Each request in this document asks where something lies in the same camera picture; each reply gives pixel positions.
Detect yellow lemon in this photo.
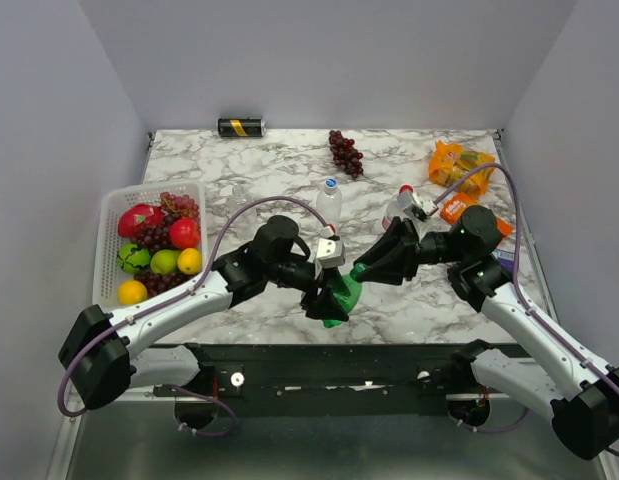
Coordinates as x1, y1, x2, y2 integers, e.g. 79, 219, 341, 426
177, 248, 203, 276

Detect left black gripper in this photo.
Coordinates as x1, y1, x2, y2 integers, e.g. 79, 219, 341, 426
266, 257, 351, 323

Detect purple small box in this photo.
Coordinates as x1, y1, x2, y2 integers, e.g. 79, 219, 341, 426
493, 249, 519, 274

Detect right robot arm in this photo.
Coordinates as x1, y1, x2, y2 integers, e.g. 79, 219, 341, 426
353, 206, 619, 460

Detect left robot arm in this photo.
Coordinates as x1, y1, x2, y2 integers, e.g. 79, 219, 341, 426
57, 215, 348, 416

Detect basket grapes bunch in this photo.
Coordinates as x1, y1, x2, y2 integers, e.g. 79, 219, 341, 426
134, 271, 189, 298
130, 192, 201, 254

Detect orange snack bag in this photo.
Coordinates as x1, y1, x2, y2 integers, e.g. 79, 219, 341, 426
428, 141, 496, 199

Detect orange fruit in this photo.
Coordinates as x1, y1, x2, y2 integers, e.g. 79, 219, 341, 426
117, 280, 149, 305

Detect red dragon fruit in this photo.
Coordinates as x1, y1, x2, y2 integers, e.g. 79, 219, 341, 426
117, 203, 164, 238

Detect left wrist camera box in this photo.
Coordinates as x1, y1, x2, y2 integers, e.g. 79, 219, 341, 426
315, 238, 346, 269

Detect green bottle cap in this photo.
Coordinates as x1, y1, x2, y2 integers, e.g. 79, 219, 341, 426
350, 263, 366, 278

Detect dark grapes on table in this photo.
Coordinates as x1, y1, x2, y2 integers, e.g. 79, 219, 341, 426
328, 130, 364, 180

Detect green plastic bottle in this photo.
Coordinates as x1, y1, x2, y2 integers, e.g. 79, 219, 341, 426
318, 268, 363, 329

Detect clear bottle red cap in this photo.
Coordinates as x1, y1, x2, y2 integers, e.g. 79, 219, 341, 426
381, 184, 413, 230

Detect white plastic basket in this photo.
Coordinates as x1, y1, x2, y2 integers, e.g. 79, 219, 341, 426
92, 179, 209, 311

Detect black gold battery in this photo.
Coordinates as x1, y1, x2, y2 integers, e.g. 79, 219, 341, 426
217, 118, 266, 138

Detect basket grapes lower bunch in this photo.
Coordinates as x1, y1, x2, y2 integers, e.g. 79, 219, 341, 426
134, 271, 189, 298

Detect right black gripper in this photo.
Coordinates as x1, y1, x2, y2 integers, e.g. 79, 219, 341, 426
354, 213, 469, 285

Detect black mounting rail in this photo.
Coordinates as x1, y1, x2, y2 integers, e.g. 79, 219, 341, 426
152, 341, 550, 419

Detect basket grapes upper bunch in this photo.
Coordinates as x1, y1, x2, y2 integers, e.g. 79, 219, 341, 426
130, 192, 201, 254

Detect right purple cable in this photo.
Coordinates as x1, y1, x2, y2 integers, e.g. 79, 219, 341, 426
432, 162, 619, 459

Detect green pear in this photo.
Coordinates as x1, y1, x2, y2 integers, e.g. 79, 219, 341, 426
150, 249, 180, 275

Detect orange razor package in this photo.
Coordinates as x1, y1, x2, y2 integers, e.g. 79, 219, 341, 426
440, 192, 515, 247

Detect red apple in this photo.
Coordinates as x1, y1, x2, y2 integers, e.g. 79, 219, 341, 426
169, 217, 201, 250

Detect green watermelon toy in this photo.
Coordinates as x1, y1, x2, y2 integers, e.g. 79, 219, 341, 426
116, 243, 151, 274

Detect clear bottle blue cap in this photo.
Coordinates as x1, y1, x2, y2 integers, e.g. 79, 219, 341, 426
316, 183, 342, 231

